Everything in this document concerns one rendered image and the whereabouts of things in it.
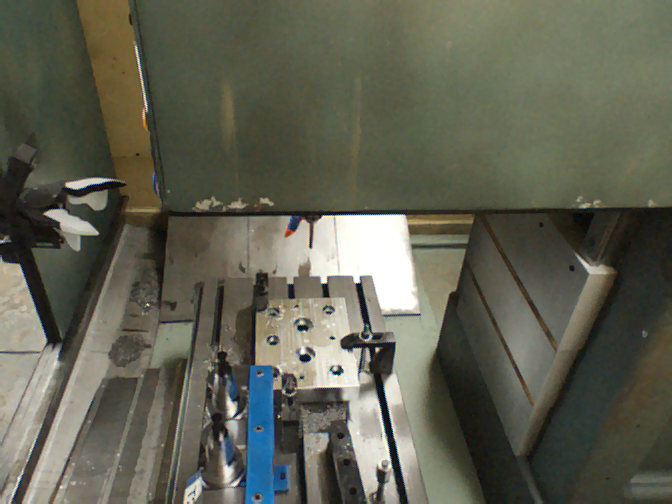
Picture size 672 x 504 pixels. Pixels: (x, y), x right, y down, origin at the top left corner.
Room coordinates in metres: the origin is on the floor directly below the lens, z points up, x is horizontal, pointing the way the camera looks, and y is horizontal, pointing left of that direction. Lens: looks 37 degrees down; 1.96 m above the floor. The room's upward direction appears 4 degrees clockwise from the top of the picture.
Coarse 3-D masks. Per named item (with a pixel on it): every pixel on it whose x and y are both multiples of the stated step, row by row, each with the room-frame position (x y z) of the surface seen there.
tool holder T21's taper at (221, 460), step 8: (208, 440) 0.46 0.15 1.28; (216, 440) 0.45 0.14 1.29; (224, 440) 0.45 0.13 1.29; (208, 448) 0.45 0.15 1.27; (216, 448) 0.45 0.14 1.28; (224, 448) 0.45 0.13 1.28; (232, 448) 0.46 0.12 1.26; (208, 456) 0.45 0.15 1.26; (216, 456) 0.45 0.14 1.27; (224, 456) 0.45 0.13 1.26; (232, 456) 0.46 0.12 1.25; (208, 464) 0.45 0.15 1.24; (216, 464) 0.44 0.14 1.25; (224, 464) 0.44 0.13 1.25; (232, 464) 0.45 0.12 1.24; (208, 472) 0.44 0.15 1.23; (216, 472) 0.44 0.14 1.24; (224, 472) 0.44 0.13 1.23
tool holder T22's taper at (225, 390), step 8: (216, 368) 0.57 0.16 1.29; (216, 376) 0.56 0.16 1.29; (224, 376) 0.56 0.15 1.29; (232, 376) 0.57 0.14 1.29; (216, 384) 0.56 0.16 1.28; (224, 384) 0.56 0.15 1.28; (232, 384) 0.56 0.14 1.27; (216, 392) 0.56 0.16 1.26; (224, 392) 0.55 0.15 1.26; (232, 392) 0.56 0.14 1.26; (216, 400) 0.55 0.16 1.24; (224, 400) 0.55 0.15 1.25; (232, 400) 0.56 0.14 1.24; (224, 408) 0.55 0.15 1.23; (232, 408) 0.55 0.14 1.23
